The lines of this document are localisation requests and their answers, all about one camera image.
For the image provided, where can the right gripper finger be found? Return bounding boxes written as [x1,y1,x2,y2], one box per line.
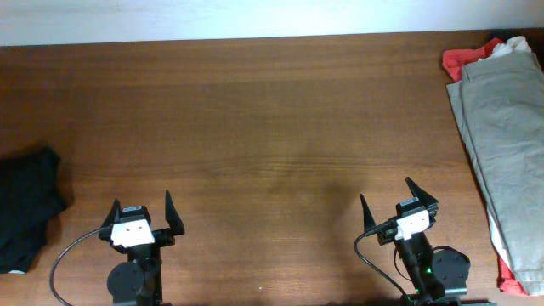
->
[360,194,377,233]
[405,177,439,207]

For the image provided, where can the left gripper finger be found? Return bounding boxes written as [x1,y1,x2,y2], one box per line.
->
[101,199,121,228]
[165,190,185,235]

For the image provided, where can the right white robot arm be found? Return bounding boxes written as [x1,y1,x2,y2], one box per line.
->
[354,178,471,306]

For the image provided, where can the black folded garment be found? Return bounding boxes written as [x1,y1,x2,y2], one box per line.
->
[1,147,67,274]

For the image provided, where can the khaki green shorts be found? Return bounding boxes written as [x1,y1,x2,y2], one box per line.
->
[446,53,543,296]

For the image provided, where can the white printed t-shirt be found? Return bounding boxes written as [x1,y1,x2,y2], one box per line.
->
[490,36,532,59]

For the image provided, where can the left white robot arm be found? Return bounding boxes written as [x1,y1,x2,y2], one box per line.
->
[99,191,185,306]

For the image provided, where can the red t-shirt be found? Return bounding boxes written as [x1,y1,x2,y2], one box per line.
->
[442,38,504,82]

